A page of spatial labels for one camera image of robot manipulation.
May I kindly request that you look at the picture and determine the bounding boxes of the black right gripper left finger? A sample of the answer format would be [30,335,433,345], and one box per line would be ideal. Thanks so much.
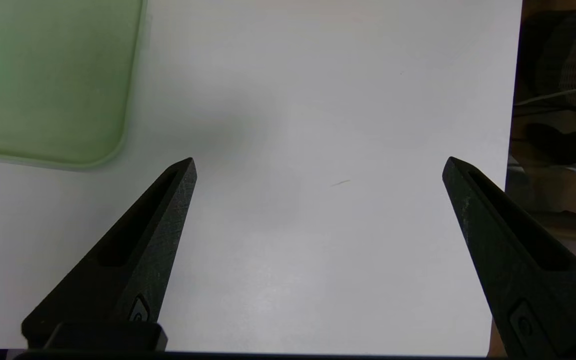
[21,157,198,351]

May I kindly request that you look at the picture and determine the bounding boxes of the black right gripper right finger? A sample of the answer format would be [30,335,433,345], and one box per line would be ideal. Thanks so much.
[442,156,576,359]

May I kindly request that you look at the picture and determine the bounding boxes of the dark woven stool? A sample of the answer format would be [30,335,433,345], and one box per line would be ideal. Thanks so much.
[518,9,576,109]

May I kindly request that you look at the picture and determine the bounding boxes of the light green plastic tray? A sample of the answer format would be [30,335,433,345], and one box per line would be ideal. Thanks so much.
[0,0,148,171]

